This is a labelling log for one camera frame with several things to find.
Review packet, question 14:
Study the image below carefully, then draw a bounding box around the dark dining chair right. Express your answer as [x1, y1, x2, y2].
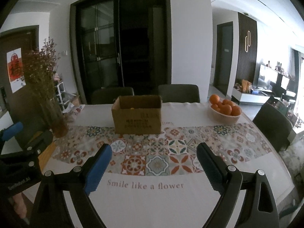
[253, 103, 292, 152]

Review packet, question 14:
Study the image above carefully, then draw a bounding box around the dark hallway door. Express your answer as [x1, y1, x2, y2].
[214, 22, 233, 96]

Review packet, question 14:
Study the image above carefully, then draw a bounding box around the dried flower bouquet in vase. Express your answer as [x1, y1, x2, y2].
[22, 38, 68, 138]

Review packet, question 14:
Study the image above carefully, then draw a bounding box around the dark glass sliding door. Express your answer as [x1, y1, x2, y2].
[70, 0, 172, 104]

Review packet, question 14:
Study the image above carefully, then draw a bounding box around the crumpled patterned cloth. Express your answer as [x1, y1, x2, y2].
[63, 102, 85, 116]

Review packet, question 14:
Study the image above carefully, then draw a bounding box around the brown cardboard box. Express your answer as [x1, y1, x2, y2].
[111, 95, 162, 135]

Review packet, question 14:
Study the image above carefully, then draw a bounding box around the white TV console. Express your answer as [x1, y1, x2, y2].
[232, 88, 269, 105]

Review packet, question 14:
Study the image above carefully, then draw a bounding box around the dark dining chair left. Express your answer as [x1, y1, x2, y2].
[92, 87, 134, 105]

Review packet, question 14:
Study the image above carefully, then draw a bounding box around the white basket of oranges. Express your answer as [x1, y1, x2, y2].
[208, 94, 242, 125]

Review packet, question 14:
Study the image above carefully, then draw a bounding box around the patterned table runner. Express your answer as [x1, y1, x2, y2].
[52, 123, 271, 177]

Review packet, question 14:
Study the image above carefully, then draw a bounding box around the brown entrance door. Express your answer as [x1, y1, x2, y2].
[1, 25, 46, 147]

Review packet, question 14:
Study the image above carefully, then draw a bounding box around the gold wall ornament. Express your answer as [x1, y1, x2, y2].
[244, 30, 251, 53]

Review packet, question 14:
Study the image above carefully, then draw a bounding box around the white shoe rack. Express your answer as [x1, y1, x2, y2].
[55, 81, 69, 105]

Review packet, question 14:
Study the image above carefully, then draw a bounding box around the red fu character poster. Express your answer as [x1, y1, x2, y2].
[6, 48, 26, 93]

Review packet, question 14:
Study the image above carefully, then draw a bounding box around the person's hand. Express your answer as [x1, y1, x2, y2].
[9, 193, 27, 219]

